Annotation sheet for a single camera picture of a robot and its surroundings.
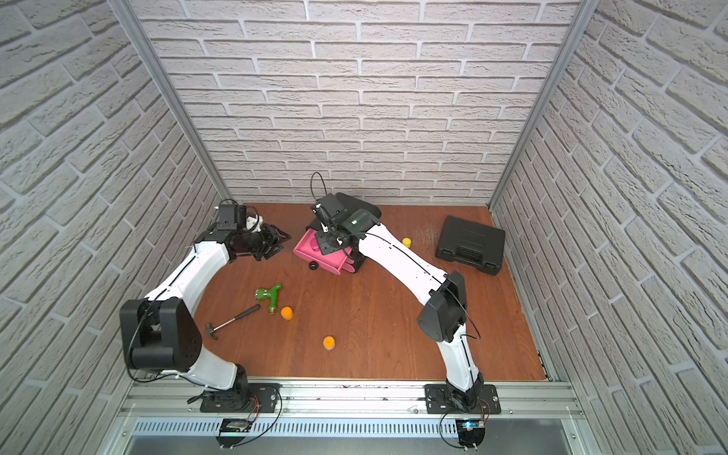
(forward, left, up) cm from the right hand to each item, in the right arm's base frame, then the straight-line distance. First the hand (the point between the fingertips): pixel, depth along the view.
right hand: (333, 238), depth 82 cm
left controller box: (-44, +27, -23) cm, 56 cm away
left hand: (+5, +13, -3) cm, 14 cm away
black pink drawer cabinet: (+3, +9, -8) cm, 13 cm away
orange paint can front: (-24, +3, -19) cm, 31 cm away
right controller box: (-47, -34, -23) cm, 63 cm away
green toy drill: (-7, +23, -20) cm, 31 cm away
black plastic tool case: (+8, -49, -17) cm, 52 cm away
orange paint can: (-14, +17, -19) cm, 29 cm away
